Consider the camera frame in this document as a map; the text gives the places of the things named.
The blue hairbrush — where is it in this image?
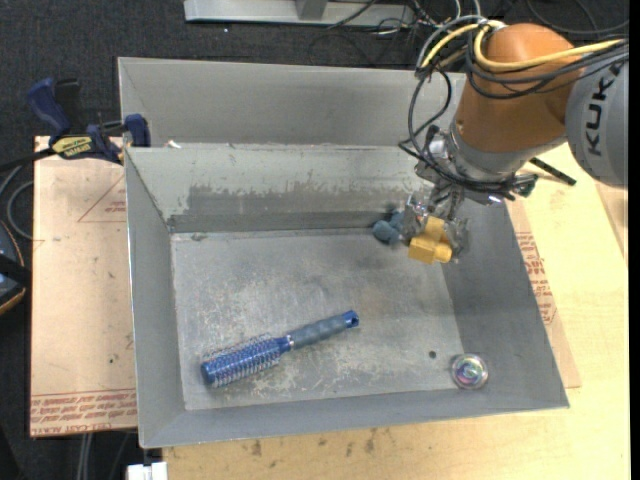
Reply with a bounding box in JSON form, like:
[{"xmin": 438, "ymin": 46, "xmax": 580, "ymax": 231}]
[{"xmin": 199, "ymin": 309, "xmax": 361, "ymax": 389}]

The brown cardboard board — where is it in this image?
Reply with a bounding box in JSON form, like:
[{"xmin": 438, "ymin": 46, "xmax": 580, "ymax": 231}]
[{"xmin": 29, "ymin": 135, "xmax": 584, "ymax": 439}]

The yellow toy block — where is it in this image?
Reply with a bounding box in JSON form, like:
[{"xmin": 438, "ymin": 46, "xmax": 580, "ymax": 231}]
[{"xmin": 407, "ymin": 215, "xmax": 454, "ymax": 266}]

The black cylinder on white bracket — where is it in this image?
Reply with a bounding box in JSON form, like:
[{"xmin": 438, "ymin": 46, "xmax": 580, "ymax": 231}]
[{"xmin": 425, "ymin": 123, "xmax": 450, "ymax": 159}]

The grey metal bin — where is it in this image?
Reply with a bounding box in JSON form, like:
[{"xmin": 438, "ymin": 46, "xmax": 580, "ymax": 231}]
[{"xmin": 117, "ymin": 56, "xmax": 571, "ymax": 450}]

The grey-blue soft lump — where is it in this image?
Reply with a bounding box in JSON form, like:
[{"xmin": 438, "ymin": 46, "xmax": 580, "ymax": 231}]
[{"xmin": 371, "ymin": 209, "xmax": 407, "ymax": 245}]

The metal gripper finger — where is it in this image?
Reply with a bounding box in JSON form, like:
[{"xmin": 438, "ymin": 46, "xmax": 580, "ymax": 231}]
[
  {"xmin": 446, "ymin": 217, "xmax": 471, "ymax": 264},
  {"xmin": 404, "ymin": 195, "xmax": 427, "ymax": 242}
]

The round clear shiny disc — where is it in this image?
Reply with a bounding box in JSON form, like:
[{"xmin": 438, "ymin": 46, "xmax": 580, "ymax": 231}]
[{"xmin": 449, "ymin": 352, "xmax": 490, "ymax": 391}]

